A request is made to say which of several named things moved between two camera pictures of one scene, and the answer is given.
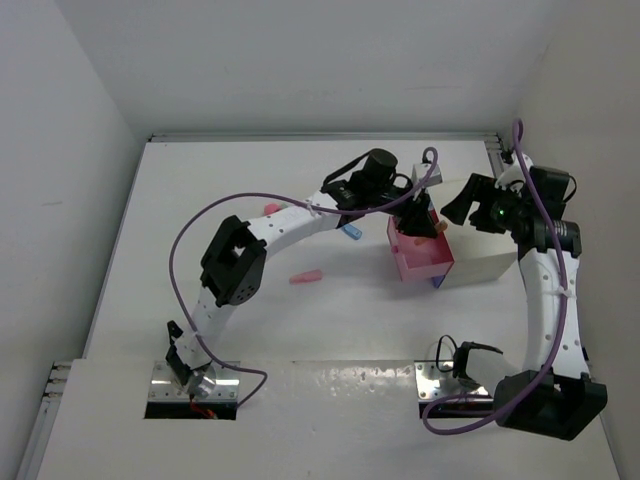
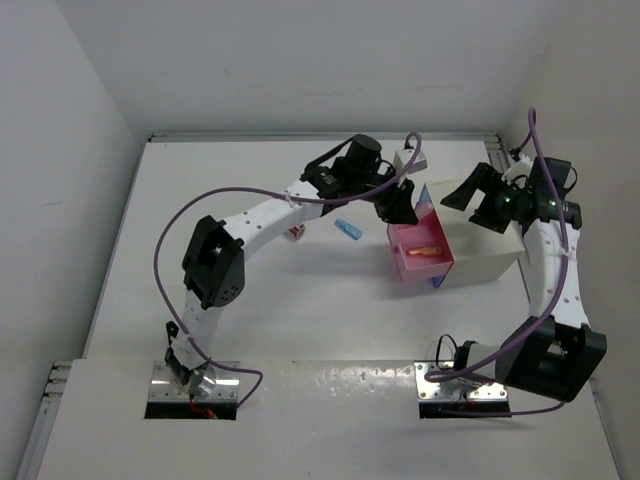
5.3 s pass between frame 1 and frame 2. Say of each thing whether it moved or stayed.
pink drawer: stayed
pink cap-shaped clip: moved
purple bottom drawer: stayed
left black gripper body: moved
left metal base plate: stayed
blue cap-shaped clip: stayed
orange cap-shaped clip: moved
